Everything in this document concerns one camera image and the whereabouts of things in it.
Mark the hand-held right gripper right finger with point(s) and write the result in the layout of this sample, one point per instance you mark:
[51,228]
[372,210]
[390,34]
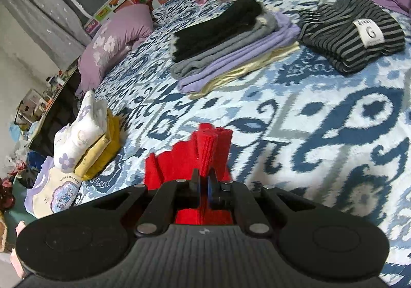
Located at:
[211,191]

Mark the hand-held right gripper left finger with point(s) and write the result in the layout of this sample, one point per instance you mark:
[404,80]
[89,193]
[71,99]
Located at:
[196,188]

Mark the red sweater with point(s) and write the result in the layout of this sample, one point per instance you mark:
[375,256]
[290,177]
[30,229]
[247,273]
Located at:
[192,159]

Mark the mustard yellow folded garment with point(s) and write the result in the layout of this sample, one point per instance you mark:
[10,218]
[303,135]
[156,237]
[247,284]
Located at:
[112,134]

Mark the tan folded garment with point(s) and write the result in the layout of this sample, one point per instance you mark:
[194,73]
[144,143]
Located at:
[93,159]

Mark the cream folded garment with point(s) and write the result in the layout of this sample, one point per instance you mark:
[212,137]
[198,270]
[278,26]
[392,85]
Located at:
[231,77]

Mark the grey folded garment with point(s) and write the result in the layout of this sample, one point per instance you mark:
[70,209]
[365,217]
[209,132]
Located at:
[192,66]

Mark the white floral folded garment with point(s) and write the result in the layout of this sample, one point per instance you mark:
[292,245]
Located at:
[80,134]

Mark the stack of folded towels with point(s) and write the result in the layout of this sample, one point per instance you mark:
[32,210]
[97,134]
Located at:
[231,63]

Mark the blue patterned bedspread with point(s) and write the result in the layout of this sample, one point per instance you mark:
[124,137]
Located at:
[321,121]

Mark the purple cream printed shirt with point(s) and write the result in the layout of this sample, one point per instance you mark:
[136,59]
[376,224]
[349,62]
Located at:
[54,191]

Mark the dark desk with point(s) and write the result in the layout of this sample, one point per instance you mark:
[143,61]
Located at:
[61,111]

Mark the black folded garment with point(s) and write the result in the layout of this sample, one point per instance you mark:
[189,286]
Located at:
[218,31]

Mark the blue plastic bag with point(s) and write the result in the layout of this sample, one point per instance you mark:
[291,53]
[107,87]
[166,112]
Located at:
[35,158]

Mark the purple floral pillow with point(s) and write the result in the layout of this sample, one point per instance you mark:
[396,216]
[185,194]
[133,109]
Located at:
[109,47]

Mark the dark red garment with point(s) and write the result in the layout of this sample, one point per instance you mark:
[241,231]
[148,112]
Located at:
[6,195]

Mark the pink folded garment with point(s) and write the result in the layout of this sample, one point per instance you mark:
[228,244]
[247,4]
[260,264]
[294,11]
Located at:
[16,252]

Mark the black grey striped sweater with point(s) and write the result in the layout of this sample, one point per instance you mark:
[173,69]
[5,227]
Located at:
[337,37]

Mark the grey curtain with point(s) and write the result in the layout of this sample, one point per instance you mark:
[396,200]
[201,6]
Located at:
[38,12]

